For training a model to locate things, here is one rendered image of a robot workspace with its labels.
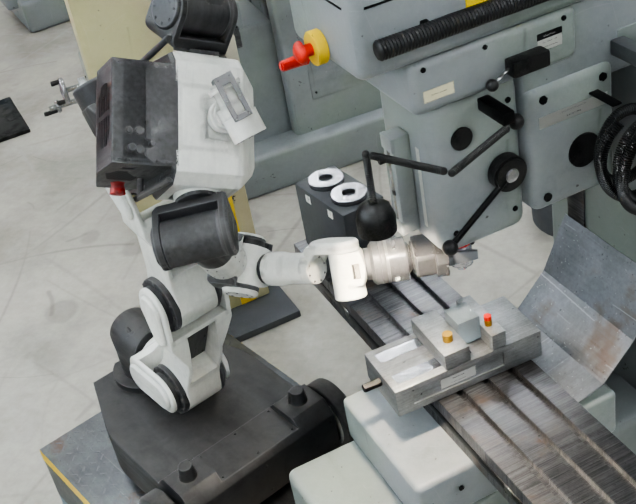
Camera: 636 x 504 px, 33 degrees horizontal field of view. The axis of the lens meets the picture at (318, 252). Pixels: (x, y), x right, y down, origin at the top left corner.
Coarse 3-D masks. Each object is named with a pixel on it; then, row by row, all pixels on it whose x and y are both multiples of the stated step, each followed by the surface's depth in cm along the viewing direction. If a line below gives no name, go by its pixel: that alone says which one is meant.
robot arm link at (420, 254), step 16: (384, 240) 217; (400, 240) 216; (416, 240) 218; (400, 256) 214; (416, 256) 214; (432, 256) 214; (400, 272) 215; (416, 272) 217; (432, 272) 215; (448, 272) 213
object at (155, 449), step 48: (144, 336) 293; (96, 384) 308; (240, 384) 298; (288, 384) 295; (144, 432) 289; (192, 432) 286; (240, 432) 280; (288, 432) 277; (336, 432) 286; (144, 480) 283; (192, 480) 265; (240, 480) 269; (288, 480) 280
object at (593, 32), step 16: (592, 0) 189; (608, 0) 191; (624, 0) 192; (576, 16) 189; (592, 16) 191; (608, 16) 193; (624, 16) 194; (576, 32) 191; (592, 32) 193; (608, 32) 194; (624, 32) 196; (576, 48) 193; (592, 48) 194; (608, 48) 196; (560, 64) 193; (576, 64) 194; (592, 64) 196; (624, 64) 200; (528, 80) 192; (544, 80) 193
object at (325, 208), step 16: (320, 176) 273; (336, 176) 271; (304, 192) 272; (320, 192) 269; (336, 192) 265; (352, 192) 266; (304, 208) 276; (320, 208) 268; (336, 208) 262; (352, 208) 261; (304, 224) 281; (320, 224) 272; (336, 224) 264; (352, 224) 261
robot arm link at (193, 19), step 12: (192, 0) 205; (204, 0) 207; (216, 0) 209; (192, 12) 205; (204, 12) 207; (216, 12) 209; (228, 12) 211; (192, 24) 206; (204, 24) 208; (216, 24) 210; (228, 24) 212; (204, 36) 213; (216, 36) 214
